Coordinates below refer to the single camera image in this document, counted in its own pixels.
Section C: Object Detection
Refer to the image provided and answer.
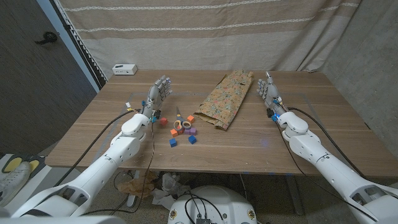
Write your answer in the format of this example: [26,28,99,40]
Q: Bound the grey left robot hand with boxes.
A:
[141,75,174,118]

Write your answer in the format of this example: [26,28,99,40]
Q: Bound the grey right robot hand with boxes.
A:
[256,71,286,113]

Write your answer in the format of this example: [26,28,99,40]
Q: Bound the blue tan handled scissors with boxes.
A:
[173,106,192,131]

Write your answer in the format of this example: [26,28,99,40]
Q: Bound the floral brown wrapping paper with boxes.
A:
[193,68,254,131]

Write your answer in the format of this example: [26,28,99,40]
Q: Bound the crumpled white paper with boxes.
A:
[151,172,192,211]

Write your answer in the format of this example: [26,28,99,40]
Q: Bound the crumpled brown paper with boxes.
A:
[117,170,159,200]

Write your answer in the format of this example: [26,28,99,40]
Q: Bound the white power strip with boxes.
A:
[112,63,138,76]

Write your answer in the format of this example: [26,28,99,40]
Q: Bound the beige striped curtain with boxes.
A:
[57,0,363,81]

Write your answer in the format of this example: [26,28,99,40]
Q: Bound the metal table leg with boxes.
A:
[284,175,305,216]
[126,170,141,208]

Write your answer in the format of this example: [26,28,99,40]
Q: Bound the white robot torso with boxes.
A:
[167,185,258,224]

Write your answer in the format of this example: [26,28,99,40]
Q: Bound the dark wooden door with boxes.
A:
[0,0,100,158]

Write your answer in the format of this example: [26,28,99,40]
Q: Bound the black yellow foot pedal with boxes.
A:
[1,154,47,179]

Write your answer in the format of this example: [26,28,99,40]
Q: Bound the white shoe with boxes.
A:
[0,161,32,207]

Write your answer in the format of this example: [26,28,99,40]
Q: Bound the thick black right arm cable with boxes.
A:
[286,106,368,180]

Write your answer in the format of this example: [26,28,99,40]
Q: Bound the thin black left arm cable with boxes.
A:
[81,119,156,216]

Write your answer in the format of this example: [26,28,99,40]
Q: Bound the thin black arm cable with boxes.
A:
[81,119,156,216]
[274,120,379,222]

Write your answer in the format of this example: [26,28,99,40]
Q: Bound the black backdrop frame bar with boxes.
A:
[49,0,108,91]

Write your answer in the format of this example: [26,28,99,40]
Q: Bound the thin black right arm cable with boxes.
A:
[274,120,379,222]

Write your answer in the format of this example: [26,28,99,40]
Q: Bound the black torso cable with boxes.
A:
[185,192,225,224]

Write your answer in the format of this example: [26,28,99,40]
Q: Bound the black door handle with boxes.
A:
[34,31,58,45]

